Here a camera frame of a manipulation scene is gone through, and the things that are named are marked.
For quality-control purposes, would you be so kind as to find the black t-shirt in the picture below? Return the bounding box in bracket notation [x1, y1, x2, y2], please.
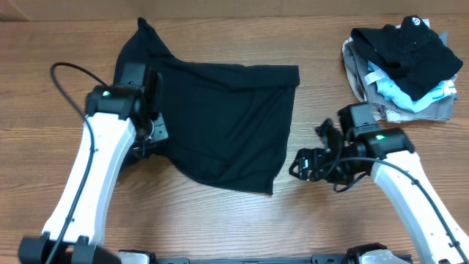
[115, 18, 300, 194]

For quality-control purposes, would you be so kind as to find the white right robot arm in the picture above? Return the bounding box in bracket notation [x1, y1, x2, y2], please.
[289, 117, 468, 263]

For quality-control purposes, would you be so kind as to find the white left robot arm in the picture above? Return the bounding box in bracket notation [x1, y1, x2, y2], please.
[18, 82, 168, 264]

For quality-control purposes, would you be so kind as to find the beige folded garment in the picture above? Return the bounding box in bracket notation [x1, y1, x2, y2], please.
[341, 37, 404, 122]

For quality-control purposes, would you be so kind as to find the light blue folded garment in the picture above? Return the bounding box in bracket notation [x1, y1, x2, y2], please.
[365, 61, 457, 113]

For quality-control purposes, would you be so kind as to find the grey folded garment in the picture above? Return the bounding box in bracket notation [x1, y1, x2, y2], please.
[343, 31, 459, 121]

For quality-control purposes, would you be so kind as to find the black folded garment on pile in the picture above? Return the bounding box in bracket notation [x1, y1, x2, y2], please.
[351, 15, 463, 100]

